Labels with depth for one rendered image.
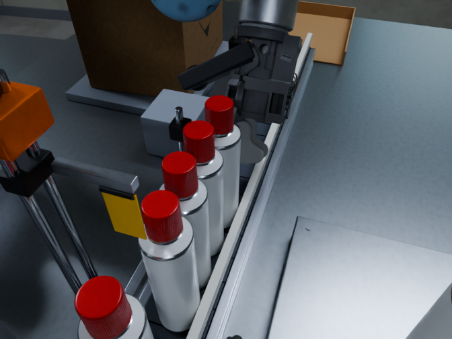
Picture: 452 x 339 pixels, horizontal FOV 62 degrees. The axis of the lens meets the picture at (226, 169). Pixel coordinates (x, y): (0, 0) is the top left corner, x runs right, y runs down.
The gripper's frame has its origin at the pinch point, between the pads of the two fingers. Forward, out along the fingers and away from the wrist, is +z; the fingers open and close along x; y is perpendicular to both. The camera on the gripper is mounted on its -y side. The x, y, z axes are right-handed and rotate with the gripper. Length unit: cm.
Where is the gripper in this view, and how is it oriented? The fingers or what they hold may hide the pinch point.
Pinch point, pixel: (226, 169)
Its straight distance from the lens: 56.2
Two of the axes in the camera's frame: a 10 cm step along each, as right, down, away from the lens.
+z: -1.6, 9.5, 2.7
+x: 2.7, -2.2, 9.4
